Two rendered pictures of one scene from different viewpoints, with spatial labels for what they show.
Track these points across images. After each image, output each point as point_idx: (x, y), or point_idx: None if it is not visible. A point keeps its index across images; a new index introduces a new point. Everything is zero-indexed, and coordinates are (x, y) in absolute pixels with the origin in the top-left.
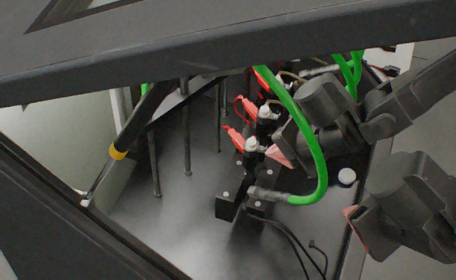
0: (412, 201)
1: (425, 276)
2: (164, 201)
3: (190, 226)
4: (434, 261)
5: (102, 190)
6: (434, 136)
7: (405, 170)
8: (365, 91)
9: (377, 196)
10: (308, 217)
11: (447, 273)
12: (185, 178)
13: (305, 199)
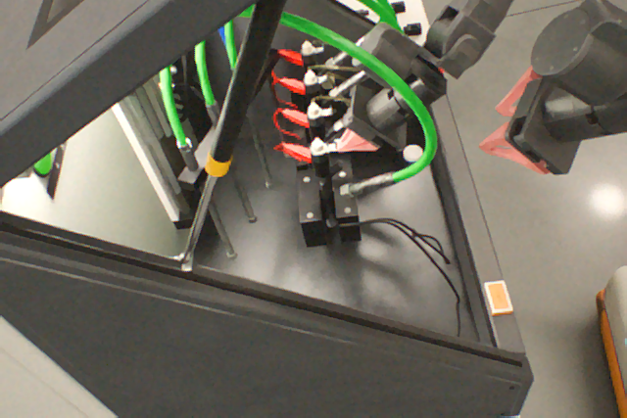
0: (609, 60)
1: (511, 237)
2: (242, 258)
3: (282, 271)
4: (512, 218)
5: None
6: (452, 104)
7: (587, 23)
8: None
9: (563, 73)
10: (396, 209)
11: (531, 225)
12: (252, 226)
13: (413, 167)
